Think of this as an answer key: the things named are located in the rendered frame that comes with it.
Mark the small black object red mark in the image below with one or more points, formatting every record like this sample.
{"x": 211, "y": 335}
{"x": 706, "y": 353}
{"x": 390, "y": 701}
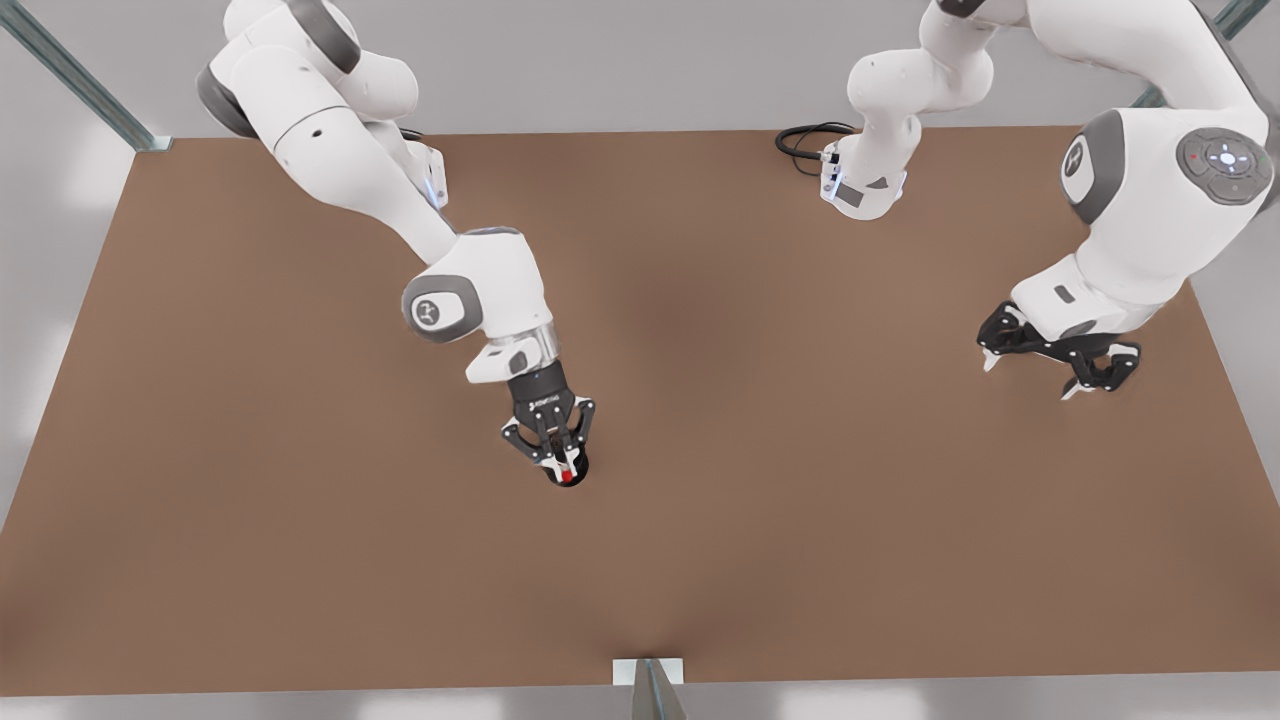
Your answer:
{"x": 574, "y": 470}

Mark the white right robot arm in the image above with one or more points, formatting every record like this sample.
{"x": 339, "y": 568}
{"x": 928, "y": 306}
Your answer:
{"x": 330, "y": 150}

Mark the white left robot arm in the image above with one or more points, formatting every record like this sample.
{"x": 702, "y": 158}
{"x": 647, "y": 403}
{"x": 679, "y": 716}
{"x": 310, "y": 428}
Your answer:
{"x": 1150, "y": 190}

